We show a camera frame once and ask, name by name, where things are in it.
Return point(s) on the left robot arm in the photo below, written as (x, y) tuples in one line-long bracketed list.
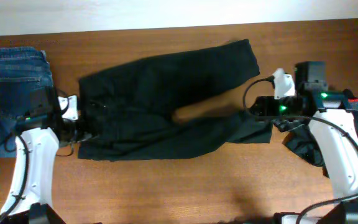
[(48, 119)]

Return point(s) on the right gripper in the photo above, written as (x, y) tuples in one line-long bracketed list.
[(257, 106)]

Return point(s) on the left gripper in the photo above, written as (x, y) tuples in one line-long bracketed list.
[(81, 129)]

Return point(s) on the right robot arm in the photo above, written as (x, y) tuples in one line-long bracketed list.
[(305, 96)]

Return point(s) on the folded blue denim jeans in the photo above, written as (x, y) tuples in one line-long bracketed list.
[(22, 71)]

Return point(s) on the black shorts with red waistband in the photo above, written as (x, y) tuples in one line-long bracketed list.
[(301, 142)]

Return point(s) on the black trousers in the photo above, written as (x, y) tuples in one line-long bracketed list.
[(129, 108)]

